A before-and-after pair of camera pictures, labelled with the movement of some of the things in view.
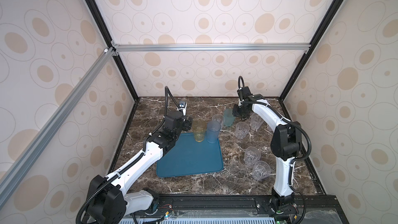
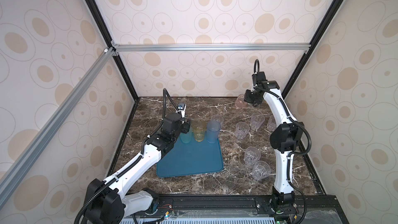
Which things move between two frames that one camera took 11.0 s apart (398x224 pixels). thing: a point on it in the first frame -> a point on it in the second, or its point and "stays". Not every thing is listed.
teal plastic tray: [186, 156] stays
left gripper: [187, 123] stays
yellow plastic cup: [199, 127] stays
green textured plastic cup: [229, 119] -> [186, 138]
